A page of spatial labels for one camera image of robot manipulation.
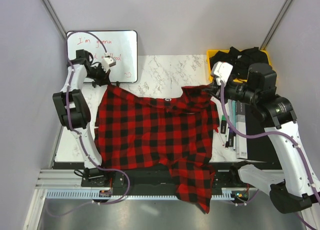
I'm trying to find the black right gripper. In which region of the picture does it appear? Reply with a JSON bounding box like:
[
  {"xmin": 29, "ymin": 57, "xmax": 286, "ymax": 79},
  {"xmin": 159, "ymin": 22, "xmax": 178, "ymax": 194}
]
[{"xmin": 203, "ymin": 76, "xmax": 260, "ymax": 105}]

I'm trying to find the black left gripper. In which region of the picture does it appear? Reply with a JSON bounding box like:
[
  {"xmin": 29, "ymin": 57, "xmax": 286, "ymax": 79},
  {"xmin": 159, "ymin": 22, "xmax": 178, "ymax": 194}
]
[{"xmin": 85, "ymin": 63, "xmax": 111, "ymax": 87}]

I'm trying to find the red black plaid shirt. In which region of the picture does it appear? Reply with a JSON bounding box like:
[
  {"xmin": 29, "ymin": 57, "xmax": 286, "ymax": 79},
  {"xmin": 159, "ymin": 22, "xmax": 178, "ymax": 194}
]
[{"xmin": 94, "ymin": 85, "xmax": 220, "ymax": 213}]

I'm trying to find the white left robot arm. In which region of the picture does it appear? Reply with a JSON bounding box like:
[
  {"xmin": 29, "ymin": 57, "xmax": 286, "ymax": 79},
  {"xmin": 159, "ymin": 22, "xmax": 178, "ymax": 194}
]
[{"xmin": 52, "ymin": 50, "xmax": 116, "ymax": 186}]

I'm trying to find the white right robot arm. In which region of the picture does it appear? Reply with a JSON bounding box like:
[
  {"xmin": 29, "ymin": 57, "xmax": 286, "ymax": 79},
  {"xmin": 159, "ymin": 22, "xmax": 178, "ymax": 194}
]
[{"xmin": 204, "ymin": 62, "xmax": 320, "ymax": 214}]

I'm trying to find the black folder stack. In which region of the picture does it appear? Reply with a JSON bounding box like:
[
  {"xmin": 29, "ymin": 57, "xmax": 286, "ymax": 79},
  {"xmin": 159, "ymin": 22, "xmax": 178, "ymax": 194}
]
[{"xmin": 245, "ymin": 105, "xmax": 280, "ymax": 166}]

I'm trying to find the green cap marker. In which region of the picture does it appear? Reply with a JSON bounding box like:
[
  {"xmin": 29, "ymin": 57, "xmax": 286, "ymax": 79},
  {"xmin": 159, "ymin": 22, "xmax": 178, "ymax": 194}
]
[{"xmin": 220, "ymin": 115, "xmax": 228, "ymax": 134}]

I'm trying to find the yellow plastic bin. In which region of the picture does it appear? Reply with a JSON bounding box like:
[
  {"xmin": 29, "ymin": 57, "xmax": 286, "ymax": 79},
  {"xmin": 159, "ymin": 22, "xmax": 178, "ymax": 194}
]
[{"xmin": 206, "ymin": 49, "xmax": 277, "ymax": 81}]

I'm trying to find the white dry erase board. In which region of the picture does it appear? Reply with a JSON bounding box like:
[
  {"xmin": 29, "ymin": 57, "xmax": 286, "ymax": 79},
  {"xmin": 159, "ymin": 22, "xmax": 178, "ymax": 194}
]
[{"xmin": 67, "ymin": 30, "xmax": 138, "ymax": 83}]

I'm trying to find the black shirt in bin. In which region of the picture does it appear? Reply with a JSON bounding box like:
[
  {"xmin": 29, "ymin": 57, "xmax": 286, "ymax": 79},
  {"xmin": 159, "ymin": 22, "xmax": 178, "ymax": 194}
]
[{"xmin": 209, "ymin": 46, "xmax": 270, "ymax": 81}]

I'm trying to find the purple cap marker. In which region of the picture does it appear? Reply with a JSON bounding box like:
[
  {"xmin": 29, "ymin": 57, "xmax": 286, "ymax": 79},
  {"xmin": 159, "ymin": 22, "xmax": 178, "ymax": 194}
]
[{"xmin": 227, "ymin": 129, "xmax": 235, "ymax": 145}]

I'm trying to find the red marker pen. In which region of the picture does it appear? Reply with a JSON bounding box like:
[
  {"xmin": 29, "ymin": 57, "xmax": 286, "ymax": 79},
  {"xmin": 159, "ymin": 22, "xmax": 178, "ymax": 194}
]
[{"xmin": 214, "ymin": 131, "xmax": 225, "ymax": 146}]

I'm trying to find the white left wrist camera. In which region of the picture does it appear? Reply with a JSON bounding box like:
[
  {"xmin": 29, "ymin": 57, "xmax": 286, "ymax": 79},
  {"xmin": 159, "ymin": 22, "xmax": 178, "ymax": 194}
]
[{"xmin": 101, "ymin": 55, "xmax": 116, "ymax": 72}]

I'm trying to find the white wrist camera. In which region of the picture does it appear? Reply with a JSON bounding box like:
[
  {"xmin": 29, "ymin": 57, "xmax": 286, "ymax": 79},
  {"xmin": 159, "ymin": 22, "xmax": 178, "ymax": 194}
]
[
  {"xmin": 210, "ymin": 61, "xmax": 233, "ymax": 86},
  {"xmin": 101, "ymin": 55, "xmax": 116, "ymax": 72}
]

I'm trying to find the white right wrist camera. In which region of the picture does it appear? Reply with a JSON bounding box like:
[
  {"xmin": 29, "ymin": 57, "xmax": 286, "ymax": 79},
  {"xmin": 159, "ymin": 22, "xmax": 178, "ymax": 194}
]
[{"xmin": 210, "ymin": 61, "xmax": 233, "ymax": 86}]

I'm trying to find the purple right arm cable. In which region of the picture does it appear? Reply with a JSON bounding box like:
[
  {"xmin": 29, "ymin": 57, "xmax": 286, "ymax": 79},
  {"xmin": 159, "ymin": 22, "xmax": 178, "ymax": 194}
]
[{"xmin": 219, "ymin": 83, "xmax": 320, "ymax": 230}]

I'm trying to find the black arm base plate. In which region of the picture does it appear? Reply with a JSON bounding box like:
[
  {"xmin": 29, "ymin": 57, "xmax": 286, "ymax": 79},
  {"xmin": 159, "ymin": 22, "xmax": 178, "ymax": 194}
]
[{"xmin": 81, "ymin": 162, "xmax": 247, "ymax": 196}]

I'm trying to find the aluminium frame rail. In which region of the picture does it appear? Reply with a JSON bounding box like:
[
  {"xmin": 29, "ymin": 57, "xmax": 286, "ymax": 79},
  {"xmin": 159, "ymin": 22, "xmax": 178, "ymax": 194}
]
[{"xmin": 34, "ymin": 168, "xmax": 309, "ymax": 190}]

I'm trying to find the white slotted cable duct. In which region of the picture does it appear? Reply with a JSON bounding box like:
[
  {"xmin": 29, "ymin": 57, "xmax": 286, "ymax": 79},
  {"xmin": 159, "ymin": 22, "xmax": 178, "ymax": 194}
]
[{"xmin": 46, "ymin": 189, "xmax": 177, "ymax": 200}]

